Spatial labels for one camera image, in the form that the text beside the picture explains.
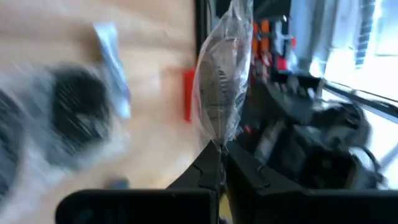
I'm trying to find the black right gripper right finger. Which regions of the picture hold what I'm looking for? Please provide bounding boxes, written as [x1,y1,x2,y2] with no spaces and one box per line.
[223,141,398,224]

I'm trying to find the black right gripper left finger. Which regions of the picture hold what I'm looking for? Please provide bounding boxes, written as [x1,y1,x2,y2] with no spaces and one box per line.
[55,139,223,224]

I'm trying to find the black item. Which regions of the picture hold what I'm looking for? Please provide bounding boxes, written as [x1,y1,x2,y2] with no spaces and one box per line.
[0,86,25,200]
[30,58,131,175]
[191,0,254,147]

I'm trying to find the white toothpaste tube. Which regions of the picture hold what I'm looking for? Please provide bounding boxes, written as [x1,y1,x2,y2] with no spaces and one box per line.
[92,21,132,121]

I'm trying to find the red plastic basket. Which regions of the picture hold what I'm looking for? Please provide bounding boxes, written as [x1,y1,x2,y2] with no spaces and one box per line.
[182,68,197,123]

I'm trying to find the rack with orange bins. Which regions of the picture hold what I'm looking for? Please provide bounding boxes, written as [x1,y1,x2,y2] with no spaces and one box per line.
[250,17,298,74]

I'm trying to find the black robot base with cable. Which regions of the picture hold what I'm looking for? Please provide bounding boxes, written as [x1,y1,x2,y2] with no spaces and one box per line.
[194,0,210,68]

